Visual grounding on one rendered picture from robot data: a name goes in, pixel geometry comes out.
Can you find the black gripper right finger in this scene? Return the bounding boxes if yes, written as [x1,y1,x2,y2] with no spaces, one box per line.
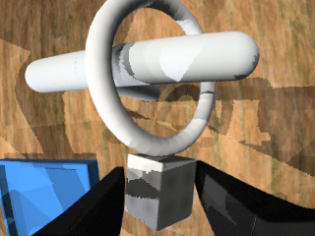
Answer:
[194,160,315,236]

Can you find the blue tray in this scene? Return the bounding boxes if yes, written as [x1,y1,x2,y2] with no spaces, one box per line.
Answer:
[0,157,99,236]

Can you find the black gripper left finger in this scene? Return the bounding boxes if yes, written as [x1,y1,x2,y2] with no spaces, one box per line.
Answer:
[32,166,126,236]

